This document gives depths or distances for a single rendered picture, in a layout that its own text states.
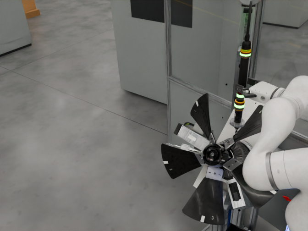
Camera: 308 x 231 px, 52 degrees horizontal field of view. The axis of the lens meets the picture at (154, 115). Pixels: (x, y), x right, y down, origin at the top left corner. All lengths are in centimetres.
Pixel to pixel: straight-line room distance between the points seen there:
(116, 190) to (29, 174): 99
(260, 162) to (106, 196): 243
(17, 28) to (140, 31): 348
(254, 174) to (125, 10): 351
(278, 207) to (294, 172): 192
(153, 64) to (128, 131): 94
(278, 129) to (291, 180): 13
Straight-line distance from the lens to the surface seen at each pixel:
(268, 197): 159
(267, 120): 92
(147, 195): 315
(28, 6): 950
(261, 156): 91
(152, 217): 297
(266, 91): 135
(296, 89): 119
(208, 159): 170
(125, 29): 430
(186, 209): 175
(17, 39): 708
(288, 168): 88
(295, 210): 96
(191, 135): 197
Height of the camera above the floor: 232
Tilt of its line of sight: 33 degrees down
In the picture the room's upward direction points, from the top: 3 degrees counter-clockwise
